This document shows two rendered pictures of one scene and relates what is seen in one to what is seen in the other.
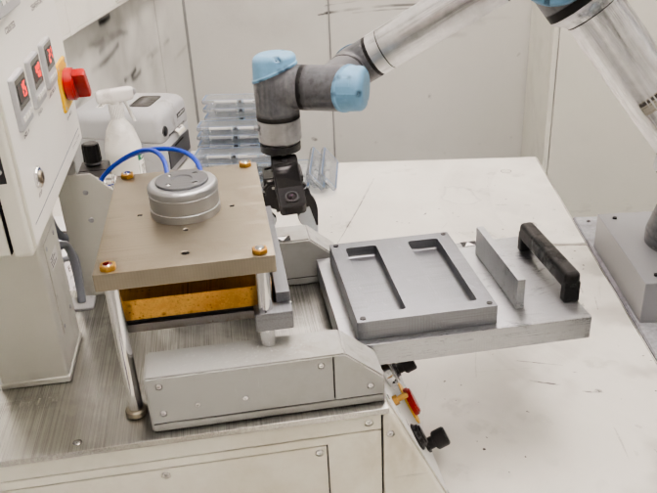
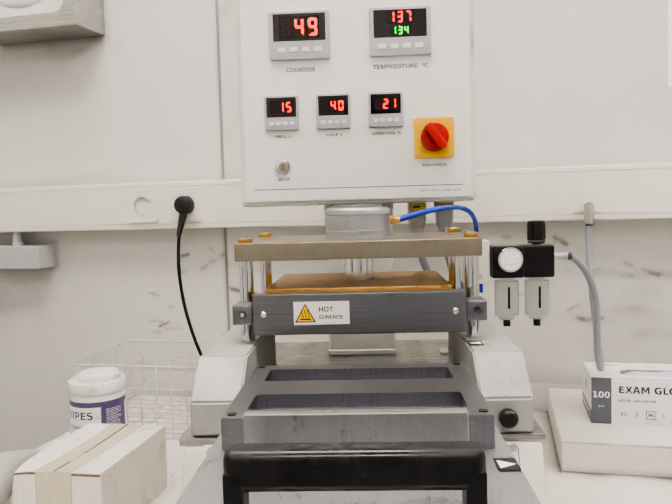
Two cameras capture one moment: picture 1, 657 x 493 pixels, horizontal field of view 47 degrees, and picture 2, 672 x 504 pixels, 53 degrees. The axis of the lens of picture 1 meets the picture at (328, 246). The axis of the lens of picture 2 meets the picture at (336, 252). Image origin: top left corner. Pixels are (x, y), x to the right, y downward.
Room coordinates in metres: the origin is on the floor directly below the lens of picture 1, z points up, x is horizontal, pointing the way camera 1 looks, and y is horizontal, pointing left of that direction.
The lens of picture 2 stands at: (0.92, -0.66, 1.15)
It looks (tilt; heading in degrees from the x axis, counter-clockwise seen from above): 4 degrees down; 100
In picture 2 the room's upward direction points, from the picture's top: 2 degrees counter-clockwise
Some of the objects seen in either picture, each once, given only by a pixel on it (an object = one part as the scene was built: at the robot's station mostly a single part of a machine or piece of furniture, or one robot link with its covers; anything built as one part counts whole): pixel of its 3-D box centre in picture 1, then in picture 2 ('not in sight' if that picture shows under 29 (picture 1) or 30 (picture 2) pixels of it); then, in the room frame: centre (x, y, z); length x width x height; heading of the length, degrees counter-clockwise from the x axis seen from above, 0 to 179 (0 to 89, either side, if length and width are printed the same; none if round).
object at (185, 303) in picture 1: (192, 241); (365, 272); (0.81, 0.16, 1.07); 0.22 x 0.17 x 0.10; 8
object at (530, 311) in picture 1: (443, 284); (357, 432); (0.84, -0.14, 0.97); 0.30 x 0.22 x 0.08; 98
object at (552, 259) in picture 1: (547, 259); (354, 478); (0.86, -0.28, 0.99); 0.15 x 0.02 x 0.04; 8
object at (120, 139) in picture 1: (123, 144); not in sight; (1.61, 0.44, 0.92); 0.09 x 0.08 x 0.25; 113
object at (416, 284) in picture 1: (407, 281); (358, 400); (0.84, -0.10, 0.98); 0.20 x 0.17 x 0.03; 8
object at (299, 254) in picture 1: (254, 259); (485, 367); (0.95, 0.10, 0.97); 0.26 x 0.05 x 0.07; 98
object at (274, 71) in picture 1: (277, 86); not in sight; (1.27, 0.07, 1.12); 0.09 x 0.08 x 0.11; 73
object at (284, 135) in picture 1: (278, 130); not in sight; (1.27, 0.08, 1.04); 0.08 x 0.08 x 0.05
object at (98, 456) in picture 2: not in sight; (96, 478); (0.44, 0.15, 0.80); 0.19 x 0.13 x 0.09; 87
